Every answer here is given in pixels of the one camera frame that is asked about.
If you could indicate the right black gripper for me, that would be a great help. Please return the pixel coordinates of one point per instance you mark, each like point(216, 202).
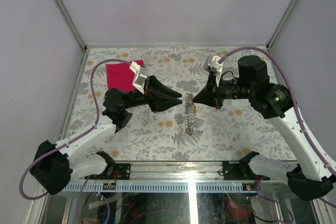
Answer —
point(211, 95)

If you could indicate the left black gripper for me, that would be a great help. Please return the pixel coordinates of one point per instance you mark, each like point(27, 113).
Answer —
point(157, 103)

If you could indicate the yellow key tag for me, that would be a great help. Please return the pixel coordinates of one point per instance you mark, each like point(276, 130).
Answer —
point(193, 108)

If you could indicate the large metal keyring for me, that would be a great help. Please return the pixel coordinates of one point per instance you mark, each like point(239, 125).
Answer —
point(189, 115)

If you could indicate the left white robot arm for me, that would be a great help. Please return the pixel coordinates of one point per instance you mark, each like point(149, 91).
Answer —
point(55, 165)

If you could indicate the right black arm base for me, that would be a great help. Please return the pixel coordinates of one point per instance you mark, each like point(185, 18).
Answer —
point(240, 170)

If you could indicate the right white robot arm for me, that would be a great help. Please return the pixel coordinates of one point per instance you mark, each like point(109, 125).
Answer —
point(310, 178)

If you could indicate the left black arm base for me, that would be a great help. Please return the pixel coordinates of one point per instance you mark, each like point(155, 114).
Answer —
point(113, 170)

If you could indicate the magenta cloth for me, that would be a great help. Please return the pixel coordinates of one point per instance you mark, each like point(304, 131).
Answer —
point(119, 76)

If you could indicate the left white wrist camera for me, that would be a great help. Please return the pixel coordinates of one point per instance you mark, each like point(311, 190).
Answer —
point(140, 76)

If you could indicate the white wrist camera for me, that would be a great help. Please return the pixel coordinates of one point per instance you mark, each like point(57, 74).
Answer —
point(140, 76)
point(212, 65)

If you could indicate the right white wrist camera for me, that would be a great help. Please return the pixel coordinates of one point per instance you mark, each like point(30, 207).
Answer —
point(212, 65)

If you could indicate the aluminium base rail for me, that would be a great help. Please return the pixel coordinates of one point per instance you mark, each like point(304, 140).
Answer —
point(151, 171)

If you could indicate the grey slotted cable duct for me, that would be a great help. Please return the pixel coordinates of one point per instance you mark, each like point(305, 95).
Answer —
point(177, 187)

